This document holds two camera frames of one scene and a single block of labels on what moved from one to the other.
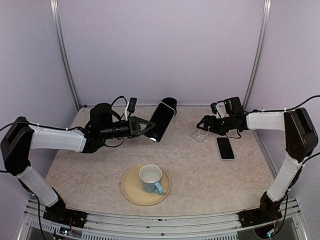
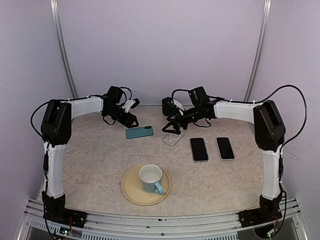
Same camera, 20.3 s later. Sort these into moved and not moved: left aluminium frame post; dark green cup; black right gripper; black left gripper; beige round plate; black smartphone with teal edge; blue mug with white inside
Moved: black right gripper; black left gripper
Not moved: left aluminium frame post; beige round plate; dark green cup; black smartphone with teal edge; blue mug with white inside
